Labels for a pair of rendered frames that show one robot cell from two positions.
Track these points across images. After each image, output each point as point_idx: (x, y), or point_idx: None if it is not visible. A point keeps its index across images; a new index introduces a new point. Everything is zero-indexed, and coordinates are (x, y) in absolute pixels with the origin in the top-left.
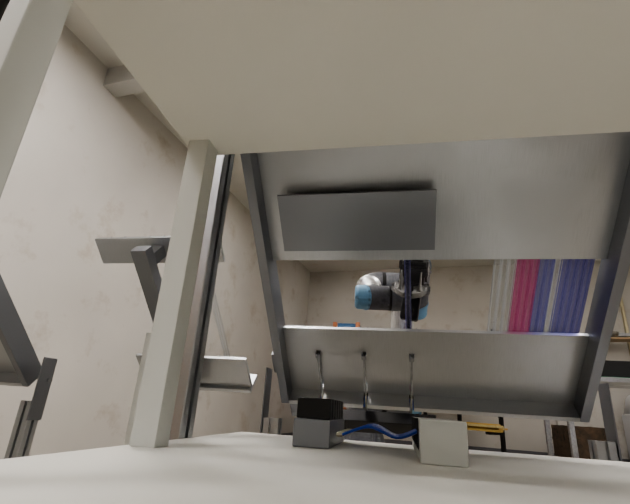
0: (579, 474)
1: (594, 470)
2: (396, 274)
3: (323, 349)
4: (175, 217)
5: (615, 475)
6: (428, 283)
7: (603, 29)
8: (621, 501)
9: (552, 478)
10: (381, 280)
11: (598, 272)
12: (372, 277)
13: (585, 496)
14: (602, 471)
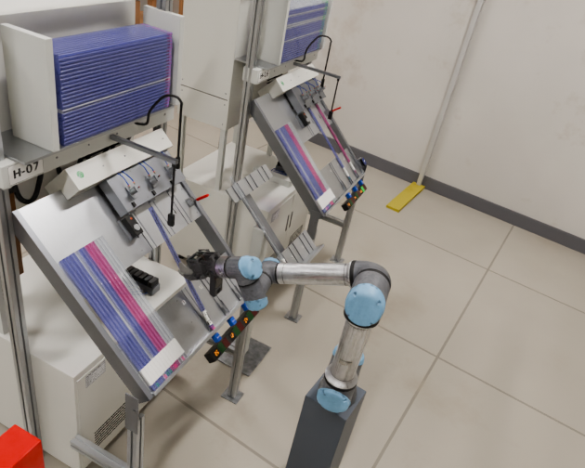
0: (64, 311)
1: (69, 323)
2: (358, 279)
3: None
4: None
5: (60, 319)
6: (239, 284)
7: None
8: (39, 290)
9: (61, 299)
10: (356, 275)
11: (90, 309)
12: (347, 266)
13: (45, 288)
14: (67, 324)
